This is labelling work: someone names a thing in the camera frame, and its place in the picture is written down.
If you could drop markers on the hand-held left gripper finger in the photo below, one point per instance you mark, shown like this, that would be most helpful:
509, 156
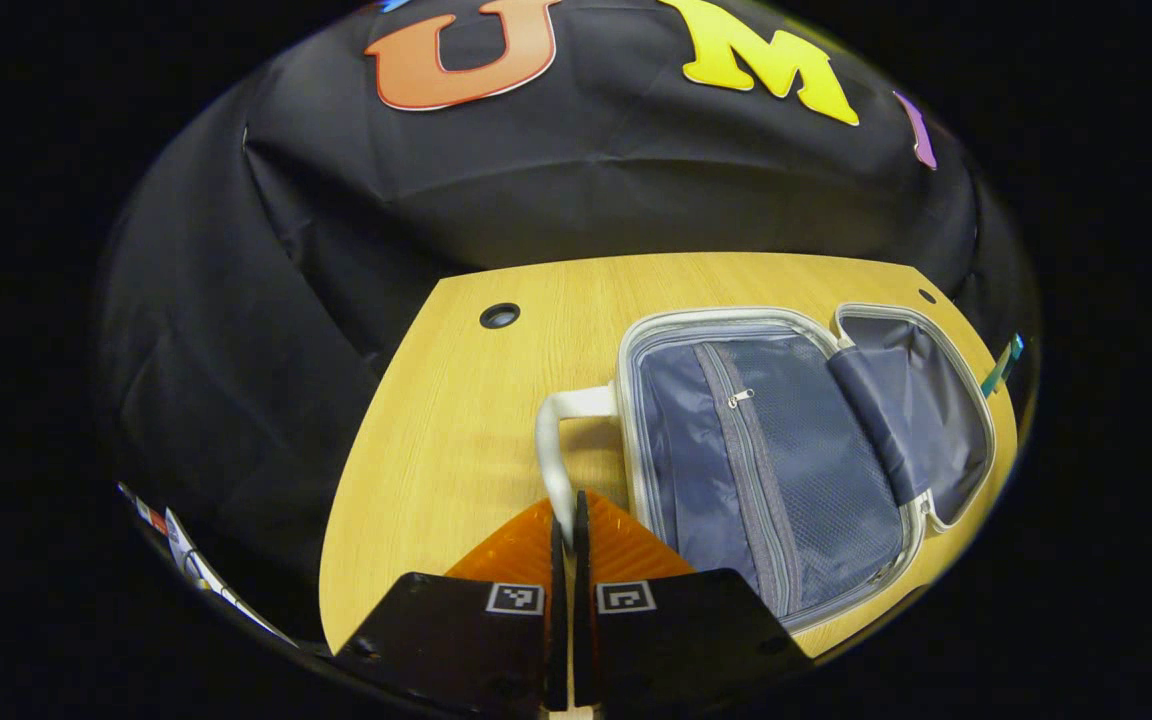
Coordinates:
582, 600
558, 600

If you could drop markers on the white suitcase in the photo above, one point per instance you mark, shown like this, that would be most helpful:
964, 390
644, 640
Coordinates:
696, 450

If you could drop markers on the colourful printed banner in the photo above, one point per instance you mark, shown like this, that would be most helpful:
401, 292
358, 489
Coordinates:
181, 545

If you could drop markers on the black backdrop cloth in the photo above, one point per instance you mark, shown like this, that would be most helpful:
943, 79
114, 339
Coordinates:
586, 180

